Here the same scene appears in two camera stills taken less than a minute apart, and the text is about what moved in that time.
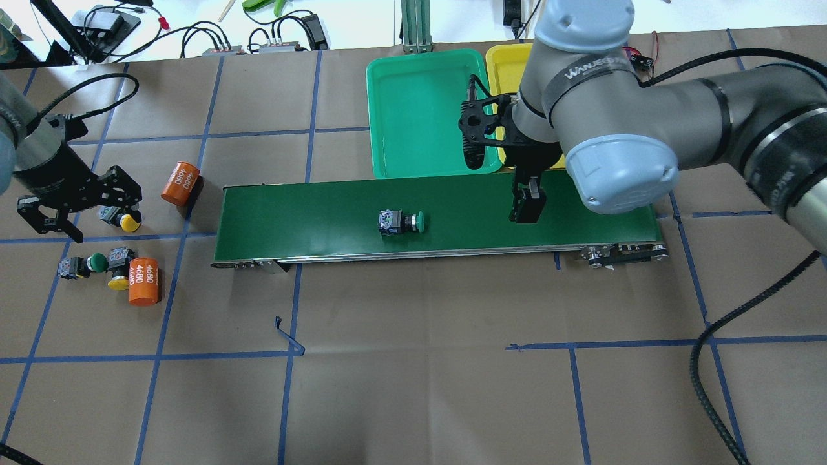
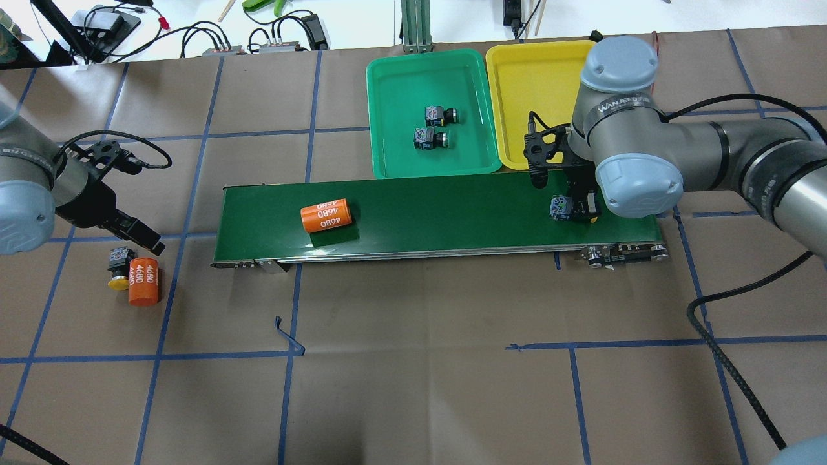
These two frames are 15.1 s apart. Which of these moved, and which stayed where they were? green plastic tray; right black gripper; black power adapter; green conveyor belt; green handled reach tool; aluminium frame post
Moved: right black gripper
Stayed: green conveyor belt; green handled reach tool; green plastic tray; black power adapter; aluminium frame post
